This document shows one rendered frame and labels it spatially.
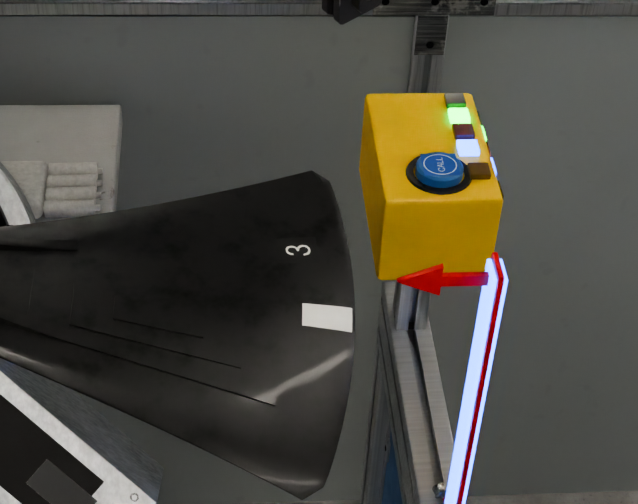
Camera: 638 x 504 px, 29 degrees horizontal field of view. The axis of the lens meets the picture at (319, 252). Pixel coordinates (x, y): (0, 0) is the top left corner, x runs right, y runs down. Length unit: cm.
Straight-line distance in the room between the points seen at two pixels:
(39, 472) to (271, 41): 76
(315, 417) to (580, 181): 99
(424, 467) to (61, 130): 62
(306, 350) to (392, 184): 30
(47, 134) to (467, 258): 58
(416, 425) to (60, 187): 47
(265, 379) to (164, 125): 85
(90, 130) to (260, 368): 75
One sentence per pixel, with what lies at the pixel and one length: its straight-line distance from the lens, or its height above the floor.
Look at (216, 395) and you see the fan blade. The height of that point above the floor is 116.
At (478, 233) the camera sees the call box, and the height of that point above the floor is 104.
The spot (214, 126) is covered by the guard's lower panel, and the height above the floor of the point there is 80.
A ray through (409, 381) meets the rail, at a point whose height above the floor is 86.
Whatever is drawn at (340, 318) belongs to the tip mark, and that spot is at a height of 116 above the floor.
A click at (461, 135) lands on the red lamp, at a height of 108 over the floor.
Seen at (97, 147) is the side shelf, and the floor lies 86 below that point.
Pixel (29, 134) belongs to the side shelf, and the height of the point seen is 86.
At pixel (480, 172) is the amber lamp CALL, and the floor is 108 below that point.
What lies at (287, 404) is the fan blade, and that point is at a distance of 76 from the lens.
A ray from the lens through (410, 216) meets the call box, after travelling 104.
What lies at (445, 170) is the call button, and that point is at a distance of 105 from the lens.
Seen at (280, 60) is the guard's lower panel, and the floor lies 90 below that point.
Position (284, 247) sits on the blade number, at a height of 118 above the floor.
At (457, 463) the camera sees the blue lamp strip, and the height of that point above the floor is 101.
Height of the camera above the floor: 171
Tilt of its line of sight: 41 degrees down
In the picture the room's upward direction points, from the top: 3 degrees clockwise
